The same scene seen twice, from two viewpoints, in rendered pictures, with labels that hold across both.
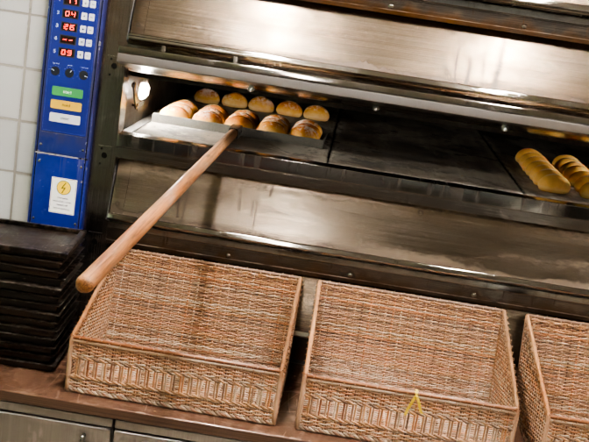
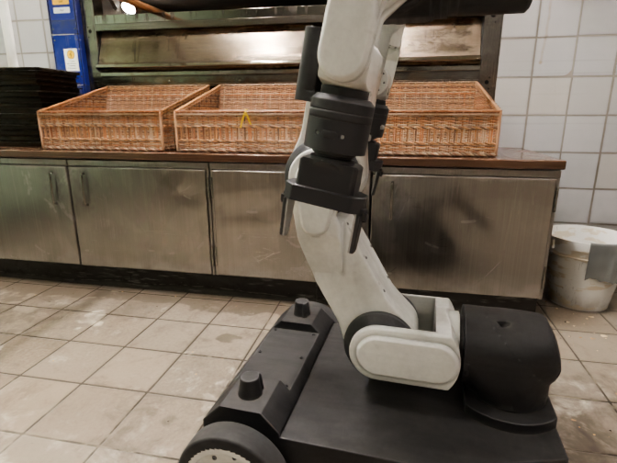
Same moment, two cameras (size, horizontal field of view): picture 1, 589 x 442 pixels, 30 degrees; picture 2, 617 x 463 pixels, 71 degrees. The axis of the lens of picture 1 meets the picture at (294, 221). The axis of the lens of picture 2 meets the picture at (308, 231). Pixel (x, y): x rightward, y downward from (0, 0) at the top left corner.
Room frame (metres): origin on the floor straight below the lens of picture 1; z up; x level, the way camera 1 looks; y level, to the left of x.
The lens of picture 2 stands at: (1.02, -0.86, 0.72)
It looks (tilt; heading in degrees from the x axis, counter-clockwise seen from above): 15 degrees down; 9
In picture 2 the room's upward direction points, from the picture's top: straight up
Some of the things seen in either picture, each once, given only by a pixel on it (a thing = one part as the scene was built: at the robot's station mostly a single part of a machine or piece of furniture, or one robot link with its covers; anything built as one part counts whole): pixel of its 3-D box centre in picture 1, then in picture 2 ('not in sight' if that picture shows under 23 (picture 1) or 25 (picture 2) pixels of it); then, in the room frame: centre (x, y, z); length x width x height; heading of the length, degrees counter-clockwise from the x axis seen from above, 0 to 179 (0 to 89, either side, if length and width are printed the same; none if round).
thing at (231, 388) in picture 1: (190, 330); (131, 114); (2.86, 0.24, 0.72); 0.56 x 0.49 x 0.28; 88
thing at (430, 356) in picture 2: not in sight; (405, 335); (1.86, -0.92, 0.28); 0.21 x 0.20 x 0.13; 84
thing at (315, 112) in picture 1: (316, 112); not in sight; (4.13, -0.02, 1.21); 0.10 x 0.07 x 0.05; 84
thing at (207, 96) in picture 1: (207, 95); not in sight; (4.14, 0.40, 1.21); 0.10 x 0.07 x 0.05; 84
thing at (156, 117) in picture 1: (244, 123); not in sight; (3.62, 0.21, 1.20); 0.55 x 0.36 x 0.03; 87
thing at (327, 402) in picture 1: (407, 365); (262, 114); (2.84, -0.36, 0.72); 0.56 x 0.49 x 0.28; 88
